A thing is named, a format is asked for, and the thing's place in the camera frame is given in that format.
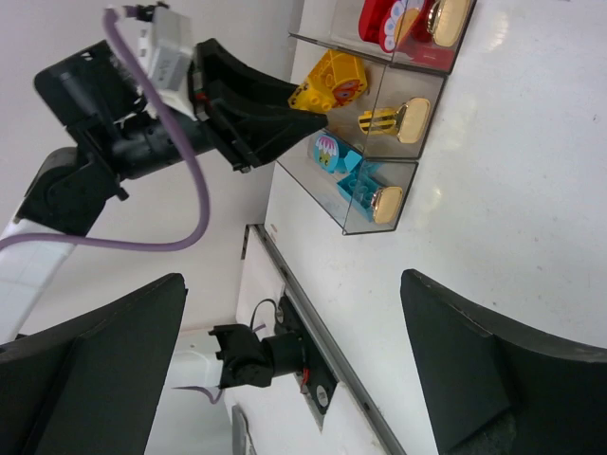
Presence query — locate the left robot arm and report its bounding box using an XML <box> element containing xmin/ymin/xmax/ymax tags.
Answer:
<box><xmin>1</xmin><ymin>39</ymin><xmax>328</xmax><ymax>342</ymax></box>

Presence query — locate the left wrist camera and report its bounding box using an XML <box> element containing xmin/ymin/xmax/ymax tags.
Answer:
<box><xmin>106</xmin><ymin>3</ymin><xmax>198</xmax><ymax>119</ymax></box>

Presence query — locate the teal lego brick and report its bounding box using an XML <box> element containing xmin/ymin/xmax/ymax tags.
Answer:
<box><xmin>336</xmin><ymin>150</ymin><xmax>362</xmax><ymax>173</ymax></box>

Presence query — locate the yellow sloped lego brick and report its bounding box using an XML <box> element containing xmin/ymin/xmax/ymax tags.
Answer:
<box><xmin>309</xmin><ymin>50</ymin><xmax>367</xmax><ymax>92</ymax></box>

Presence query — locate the teal base lego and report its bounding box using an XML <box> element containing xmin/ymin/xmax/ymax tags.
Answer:
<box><xmin>337</xmin><ymin>162</ymin><xmax>383</xmax><ymax>222</ymax></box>

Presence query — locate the red round lego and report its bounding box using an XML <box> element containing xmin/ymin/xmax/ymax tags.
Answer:
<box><xmin>358</xmin><ymin>0</ymin><xmax>433</xmax><ymax>53</ymax></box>

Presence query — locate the teal frog lego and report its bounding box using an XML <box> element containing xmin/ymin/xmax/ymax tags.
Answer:
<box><xmin>313</xmin><ymin>134</ymin><xmax>349</xmax><ymax>173</ymax></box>

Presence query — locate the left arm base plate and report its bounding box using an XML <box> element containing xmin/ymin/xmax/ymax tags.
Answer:
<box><xmin>274</xmin><ymin>294</ymin><xmax>338</xmax><ymax>421</ymax></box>

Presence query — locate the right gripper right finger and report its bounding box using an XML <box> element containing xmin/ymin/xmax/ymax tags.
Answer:
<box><xmin>400</xmin><ymin>269</ymin><xmax>606</xmax><ymax>454</ymax></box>

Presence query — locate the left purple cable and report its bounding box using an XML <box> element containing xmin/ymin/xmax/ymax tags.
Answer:
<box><xmin>0</xmin><ymin>7</ymin><xmax>212</xmax><ymax>255</ymax></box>

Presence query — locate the yellow lego plate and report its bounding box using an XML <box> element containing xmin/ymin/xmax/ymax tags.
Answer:
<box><xmin>358</xmin><ymin>108</ymin><xmax>398</xmax><ymax>136</ymax></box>

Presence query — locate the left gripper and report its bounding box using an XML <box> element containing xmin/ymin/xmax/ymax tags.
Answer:
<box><xmin>189</xmin><ymin>38</ymin><xmax>328</xmax><ymax>173</ymax></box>

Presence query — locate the yellow square lego brick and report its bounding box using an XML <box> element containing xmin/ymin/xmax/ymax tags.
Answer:
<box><xmin>287</xmin><ymin>79</ymin><xmax>335</xmax><ymax>114</ymax></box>

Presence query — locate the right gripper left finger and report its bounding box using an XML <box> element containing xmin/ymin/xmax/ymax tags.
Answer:
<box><xmin>1</xmin><ymin>273</ymin><xmax>187</xmax><ymax>454</ymax></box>

